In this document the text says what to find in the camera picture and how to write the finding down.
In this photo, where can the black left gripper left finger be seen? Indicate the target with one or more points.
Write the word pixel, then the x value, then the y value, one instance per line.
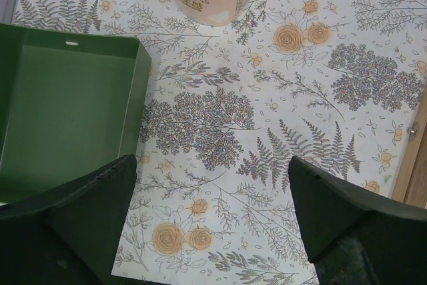
pixel 68 234

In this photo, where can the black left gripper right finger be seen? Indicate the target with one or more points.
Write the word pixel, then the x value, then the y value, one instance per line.
pixel 354 236

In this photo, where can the wooden chess board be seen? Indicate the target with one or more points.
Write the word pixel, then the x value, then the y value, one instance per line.
pixel 410 186

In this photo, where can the green open box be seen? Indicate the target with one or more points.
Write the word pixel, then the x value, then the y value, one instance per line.
pixel 70 103

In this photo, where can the floral table mat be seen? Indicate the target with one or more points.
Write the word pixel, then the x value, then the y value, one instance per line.
pixel 335 82

